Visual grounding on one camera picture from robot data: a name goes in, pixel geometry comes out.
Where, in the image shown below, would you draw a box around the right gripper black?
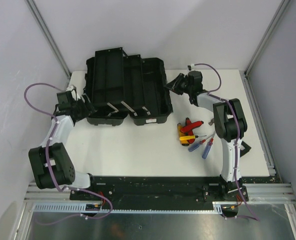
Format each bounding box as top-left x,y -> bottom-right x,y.
164,74 -> 192,96

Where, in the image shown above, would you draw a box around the black plastic toolbox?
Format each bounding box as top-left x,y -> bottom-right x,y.
84,47 -> 173,126

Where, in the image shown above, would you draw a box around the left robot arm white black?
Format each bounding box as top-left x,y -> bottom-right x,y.
29,86 -> 98,200

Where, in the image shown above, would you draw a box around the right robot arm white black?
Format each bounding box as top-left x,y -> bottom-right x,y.
165,70 -> 247,201

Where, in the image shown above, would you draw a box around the yellow utility knife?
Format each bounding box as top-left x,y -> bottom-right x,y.
177,123 -> 195,147

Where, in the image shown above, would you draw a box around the blue screwdriver left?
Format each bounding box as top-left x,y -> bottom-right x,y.
188,135 -> 211,152

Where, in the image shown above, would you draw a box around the blue screwdriver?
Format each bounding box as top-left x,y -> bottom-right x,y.
202,132 -> 216,160
188,135 -> 211,152

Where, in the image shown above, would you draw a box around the blue screwdriver right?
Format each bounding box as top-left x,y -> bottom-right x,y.
202,132 -> 216,160

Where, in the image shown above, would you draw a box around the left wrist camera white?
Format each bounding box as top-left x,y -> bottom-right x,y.
66,84 -> 79,101

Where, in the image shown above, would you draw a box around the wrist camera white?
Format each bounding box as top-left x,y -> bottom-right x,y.
187,63 -> 195,71
66,84 -> 79,101

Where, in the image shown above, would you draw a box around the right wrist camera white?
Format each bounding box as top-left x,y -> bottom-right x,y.
187,63 -> 195,71

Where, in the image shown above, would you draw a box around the red handled pliers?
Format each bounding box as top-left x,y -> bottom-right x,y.
180,117 -> 204,136

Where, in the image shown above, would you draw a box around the right aluminium frame post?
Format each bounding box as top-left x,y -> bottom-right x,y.
244,0 -> 292,76

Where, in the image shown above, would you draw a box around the aluminium frame post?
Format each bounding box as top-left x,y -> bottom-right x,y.
244,0 -> 292,76
25,0 -> 72,79

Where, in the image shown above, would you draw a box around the claw hammer black handle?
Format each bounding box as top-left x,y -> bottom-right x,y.
208,118 -> 251,157

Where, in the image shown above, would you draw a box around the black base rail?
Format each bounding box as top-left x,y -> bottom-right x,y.
70,175 -> 253,208

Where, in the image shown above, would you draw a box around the left aluminium frame post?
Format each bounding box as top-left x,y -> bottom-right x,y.
25,0 -> 72,79

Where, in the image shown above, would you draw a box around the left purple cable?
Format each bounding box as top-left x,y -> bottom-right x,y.
24,82 -> 113,226

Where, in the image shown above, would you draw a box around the purple cable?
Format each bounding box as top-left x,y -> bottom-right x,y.
24,82 -> 113,226
194,62 -> 260,222

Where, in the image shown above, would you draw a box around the grey slotted cable duct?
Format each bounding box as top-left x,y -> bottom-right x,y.
32,202 -> 237,214

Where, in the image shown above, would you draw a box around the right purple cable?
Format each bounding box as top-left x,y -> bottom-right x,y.
194,62 -> 260,222

